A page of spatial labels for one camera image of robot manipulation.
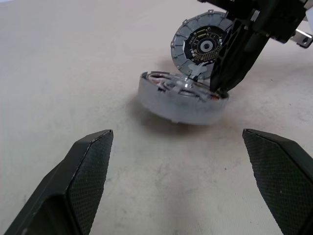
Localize silver spoked motor rotor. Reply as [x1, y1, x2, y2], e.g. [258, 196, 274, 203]
[156, 75, 211, 97]

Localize grey motor cover circuit board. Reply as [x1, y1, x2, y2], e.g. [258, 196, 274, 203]
[170, 11, 236, 81]

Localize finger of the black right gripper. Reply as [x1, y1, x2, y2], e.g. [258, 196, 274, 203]
[212, 20, 246, 92]
[221, 26, 270, 93]

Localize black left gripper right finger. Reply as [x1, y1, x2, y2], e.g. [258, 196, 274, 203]
[242, 127, 313, 235]

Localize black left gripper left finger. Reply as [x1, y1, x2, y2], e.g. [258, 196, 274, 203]
[3, 129, 114, 235]

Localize motor stator housing copper windings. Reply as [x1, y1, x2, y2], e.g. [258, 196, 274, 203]
[137, 70, 229, 126]

